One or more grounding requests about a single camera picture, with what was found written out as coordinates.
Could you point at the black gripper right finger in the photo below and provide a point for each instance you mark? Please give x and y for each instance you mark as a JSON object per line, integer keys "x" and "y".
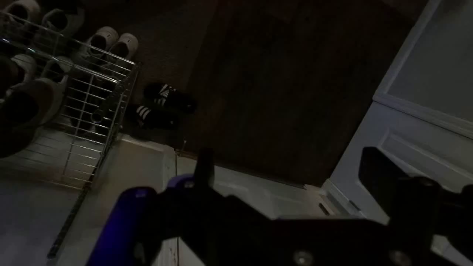
{"x": 418, "y": 207}

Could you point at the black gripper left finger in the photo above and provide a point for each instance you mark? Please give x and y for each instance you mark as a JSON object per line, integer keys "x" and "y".
{"x": 204, "y": 168}

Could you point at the black striped slide sandal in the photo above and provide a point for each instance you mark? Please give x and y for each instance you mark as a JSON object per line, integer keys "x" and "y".
{"x": 151, "y": 116}
{"x": 165, "y": 94}

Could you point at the white door with panels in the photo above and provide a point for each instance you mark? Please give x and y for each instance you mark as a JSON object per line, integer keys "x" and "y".
{"x": 421, "y": 113}

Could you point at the white sneaker on rack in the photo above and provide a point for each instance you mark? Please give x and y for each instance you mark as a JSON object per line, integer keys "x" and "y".
{"x": 103, "y": 38}
{"x": 125, "y": 45}

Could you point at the grey shoe on rack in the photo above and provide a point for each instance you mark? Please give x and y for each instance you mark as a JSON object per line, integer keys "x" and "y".
{"x": 32, "y": 103}

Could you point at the metal wire shoe rack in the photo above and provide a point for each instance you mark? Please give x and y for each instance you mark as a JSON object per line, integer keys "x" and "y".
{"x": 47, "y": 170}

